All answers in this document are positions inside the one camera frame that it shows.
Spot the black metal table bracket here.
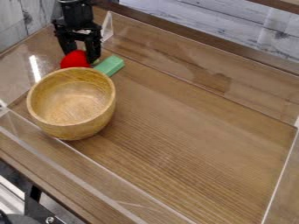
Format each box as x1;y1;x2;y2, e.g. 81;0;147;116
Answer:
24;185;67;224

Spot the green rectangular block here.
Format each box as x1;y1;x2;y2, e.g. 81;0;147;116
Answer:
93;55;125;77

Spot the black cable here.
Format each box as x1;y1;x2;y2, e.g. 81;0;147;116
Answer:
0;208;13;224

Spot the wooden bowl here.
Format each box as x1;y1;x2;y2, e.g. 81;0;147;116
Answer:
27;67;116;141

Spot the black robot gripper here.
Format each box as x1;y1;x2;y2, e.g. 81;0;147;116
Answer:
52;0;101;64

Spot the clear acrylic corner bracket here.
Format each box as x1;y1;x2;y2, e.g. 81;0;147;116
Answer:
101;12;113;42

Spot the red plush strawberry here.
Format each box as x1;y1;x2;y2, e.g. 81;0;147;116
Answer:
60;50;99;68

